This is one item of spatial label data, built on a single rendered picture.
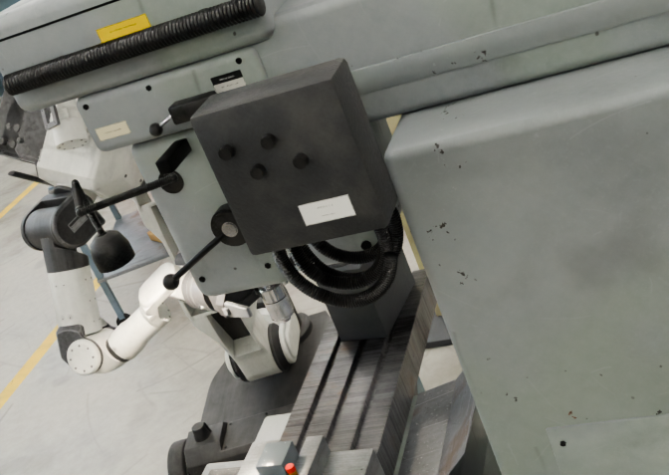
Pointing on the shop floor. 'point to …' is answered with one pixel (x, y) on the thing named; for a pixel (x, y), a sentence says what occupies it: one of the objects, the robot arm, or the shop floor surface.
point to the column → (553, 260)
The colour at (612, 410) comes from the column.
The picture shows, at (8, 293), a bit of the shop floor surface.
